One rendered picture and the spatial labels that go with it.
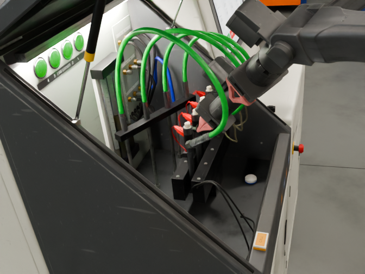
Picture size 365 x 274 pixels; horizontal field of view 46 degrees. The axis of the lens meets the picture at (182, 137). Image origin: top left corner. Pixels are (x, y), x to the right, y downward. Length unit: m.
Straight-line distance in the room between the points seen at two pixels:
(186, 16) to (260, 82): 0.73
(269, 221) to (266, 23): 0.60
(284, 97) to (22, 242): 1.05
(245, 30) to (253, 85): 0.12
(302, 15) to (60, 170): 0.60
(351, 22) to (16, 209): 0.88
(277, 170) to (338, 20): 0.79
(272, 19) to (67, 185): 0.57
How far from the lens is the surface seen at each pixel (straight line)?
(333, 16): 0.61
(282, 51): 0.63
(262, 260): 1.05
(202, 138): 1.05
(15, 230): 1.22
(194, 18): 1.45
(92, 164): 0.92
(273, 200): 1.21
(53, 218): 1.10
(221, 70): 1.05
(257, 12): 0.70
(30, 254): 1.26
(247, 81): 0.78
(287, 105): 1.62
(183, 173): 1.27
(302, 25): 0.64
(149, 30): 1.03
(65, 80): 1.15
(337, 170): 2.99
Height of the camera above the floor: 1.72
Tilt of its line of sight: 31 degrees down
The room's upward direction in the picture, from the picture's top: 6 degrees counter-clockwise
